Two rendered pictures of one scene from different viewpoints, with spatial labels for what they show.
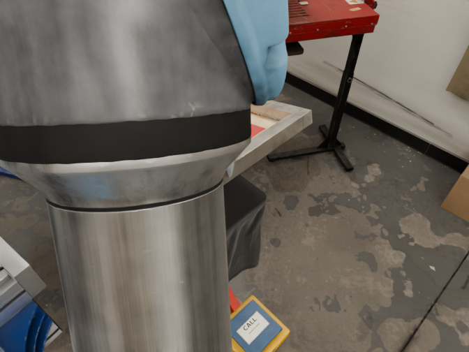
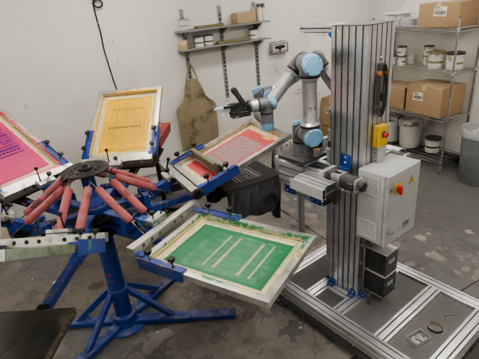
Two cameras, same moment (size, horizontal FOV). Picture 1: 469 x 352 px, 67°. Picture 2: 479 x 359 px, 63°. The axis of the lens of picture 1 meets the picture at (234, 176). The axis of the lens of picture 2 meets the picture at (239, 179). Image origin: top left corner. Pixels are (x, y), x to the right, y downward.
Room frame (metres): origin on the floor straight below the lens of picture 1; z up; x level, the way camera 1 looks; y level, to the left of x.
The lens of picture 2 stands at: (-0.05, 2.98, 2.20)
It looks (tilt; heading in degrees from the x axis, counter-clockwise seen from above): 24 degrees down; 287
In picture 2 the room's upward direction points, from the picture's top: 6 degrees counter-clockwise
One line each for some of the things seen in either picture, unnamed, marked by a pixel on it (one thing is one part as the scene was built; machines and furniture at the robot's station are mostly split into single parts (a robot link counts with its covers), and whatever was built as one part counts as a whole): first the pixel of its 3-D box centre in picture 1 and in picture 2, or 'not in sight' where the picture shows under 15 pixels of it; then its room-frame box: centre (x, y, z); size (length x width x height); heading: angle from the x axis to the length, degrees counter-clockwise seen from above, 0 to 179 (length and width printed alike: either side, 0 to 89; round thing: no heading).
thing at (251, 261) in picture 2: not in sight; (204, 231); (0.70, 1.24, 1.05); 1.08 x 0.61 x 0.23; 164
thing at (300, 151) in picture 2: not in sight; (301, 146); (0.23, 0.57, 1.31); 0.15 x 0.15 x 0.10
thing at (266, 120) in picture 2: not in sight; (266, 120); (0.41, 0.79, 1.56); 0.11 x 0.08 x 0.11; 119
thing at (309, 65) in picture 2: not in sight; (309, 101); (0.16, 0.68, 1.63); 0.15 x 0.12 x 0.55; 119
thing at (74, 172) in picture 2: not in sight; (107, 250); (1.57, 0.99, 0.67); 0.39 x 0.39 x 1.35
